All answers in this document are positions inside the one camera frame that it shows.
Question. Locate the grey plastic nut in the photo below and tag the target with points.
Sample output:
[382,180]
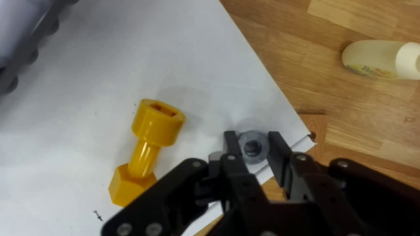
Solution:
[254,151]

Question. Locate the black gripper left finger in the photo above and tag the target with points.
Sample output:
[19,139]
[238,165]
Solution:
[210,197]

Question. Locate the white Lean Robotics cardboard box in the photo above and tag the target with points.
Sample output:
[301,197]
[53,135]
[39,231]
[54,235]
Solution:
[109,66]

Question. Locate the cream plastic bottle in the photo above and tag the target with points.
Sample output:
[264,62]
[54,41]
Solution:
[376,59]

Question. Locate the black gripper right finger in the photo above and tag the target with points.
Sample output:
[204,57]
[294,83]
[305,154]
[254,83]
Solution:
[350,197]

